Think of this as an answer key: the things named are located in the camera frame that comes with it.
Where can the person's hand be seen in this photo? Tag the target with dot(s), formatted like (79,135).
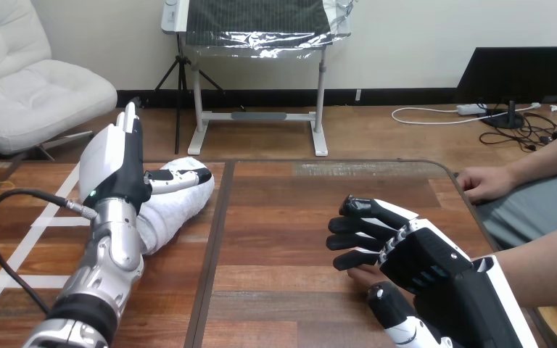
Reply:
(365,276)
(487,185)

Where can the white desk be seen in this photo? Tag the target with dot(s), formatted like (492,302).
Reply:
(259,116)

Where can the white towel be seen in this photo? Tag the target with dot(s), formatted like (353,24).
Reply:
(173,211)

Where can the white power strip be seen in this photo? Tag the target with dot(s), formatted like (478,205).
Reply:
(470,109)

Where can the foil sheet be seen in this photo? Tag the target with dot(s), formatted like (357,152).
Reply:
(259,41)

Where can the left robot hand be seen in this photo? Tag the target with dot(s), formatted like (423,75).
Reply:
(110,168)

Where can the person's body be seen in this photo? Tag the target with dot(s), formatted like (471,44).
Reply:
(533,211)

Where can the black tripod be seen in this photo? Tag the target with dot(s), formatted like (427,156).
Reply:
(181,81)

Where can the white cushioned chair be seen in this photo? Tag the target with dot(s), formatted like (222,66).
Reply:
(24,91)

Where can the person's forearm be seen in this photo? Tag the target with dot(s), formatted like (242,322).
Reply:
(547,274)
(552,156)

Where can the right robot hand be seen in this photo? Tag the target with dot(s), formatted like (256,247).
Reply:
(451,288)

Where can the dark screen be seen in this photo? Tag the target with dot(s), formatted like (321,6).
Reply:
(518,72)

